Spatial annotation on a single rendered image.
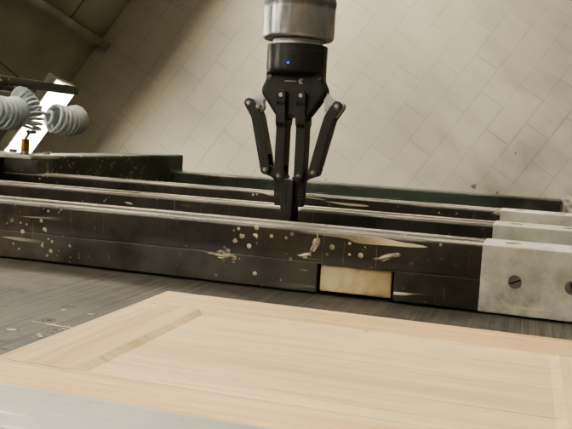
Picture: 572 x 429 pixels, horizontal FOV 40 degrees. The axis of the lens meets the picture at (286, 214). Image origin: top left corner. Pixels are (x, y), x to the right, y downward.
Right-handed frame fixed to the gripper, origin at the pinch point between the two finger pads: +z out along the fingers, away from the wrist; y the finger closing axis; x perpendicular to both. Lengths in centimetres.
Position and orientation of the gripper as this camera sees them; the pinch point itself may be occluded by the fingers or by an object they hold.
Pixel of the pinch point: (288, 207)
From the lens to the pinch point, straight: 100.4
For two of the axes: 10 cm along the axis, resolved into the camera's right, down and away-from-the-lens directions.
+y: -9.5, -0.8, 2.9
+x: -3.0, 0.7, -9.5
